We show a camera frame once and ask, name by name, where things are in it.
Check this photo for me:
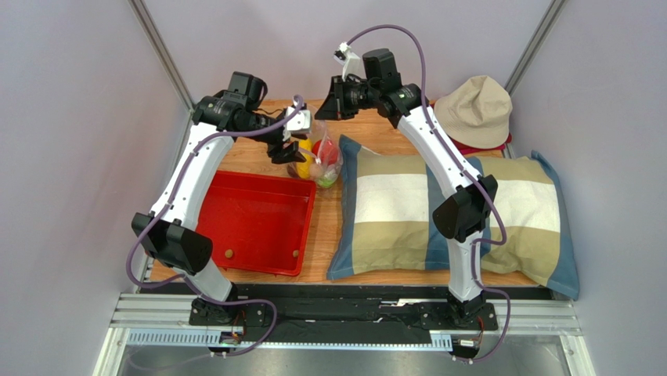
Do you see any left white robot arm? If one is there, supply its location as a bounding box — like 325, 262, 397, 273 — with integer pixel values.
126, 71, 311, 325

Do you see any clear zip top bag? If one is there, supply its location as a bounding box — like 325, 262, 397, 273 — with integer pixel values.
287, 105, 344, 189

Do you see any beige bucket hat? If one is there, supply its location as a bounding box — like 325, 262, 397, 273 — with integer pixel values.
434, 75, 513, 150

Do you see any aluminium frame rail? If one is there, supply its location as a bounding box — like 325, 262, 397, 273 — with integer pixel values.
96, 294, 594, 375

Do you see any red folded cloth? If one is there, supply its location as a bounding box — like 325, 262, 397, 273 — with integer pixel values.
432, 103, 511, 153

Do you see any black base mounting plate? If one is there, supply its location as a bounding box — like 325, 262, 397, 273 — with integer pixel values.
186, 284, 502, 345

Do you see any plaid blue beige pillow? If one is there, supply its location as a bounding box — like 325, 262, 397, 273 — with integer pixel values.
326, 136, 580, 299

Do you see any white green cauliflower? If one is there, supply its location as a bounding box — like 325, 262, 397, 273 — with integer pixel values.
315, 174, 338, 189

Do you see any red yellow apple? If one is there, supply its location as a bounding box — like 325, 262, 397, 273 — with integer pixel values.
312, 138, 339, 165

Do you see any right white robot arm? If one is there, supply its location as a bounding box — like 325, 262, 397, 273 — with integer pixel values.
315, 42, 498, 327

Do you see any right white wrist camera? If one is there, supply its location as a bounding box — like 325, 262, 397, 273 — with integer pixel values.
333, 42, 362, 80

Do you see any red plastic tray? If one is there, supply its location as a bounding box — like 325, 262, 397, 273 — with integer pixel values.
150, 170, 318, 277

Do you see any yellow mango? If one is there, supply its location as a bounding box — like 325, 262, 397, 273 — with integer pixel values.
295, 139, 315, 179

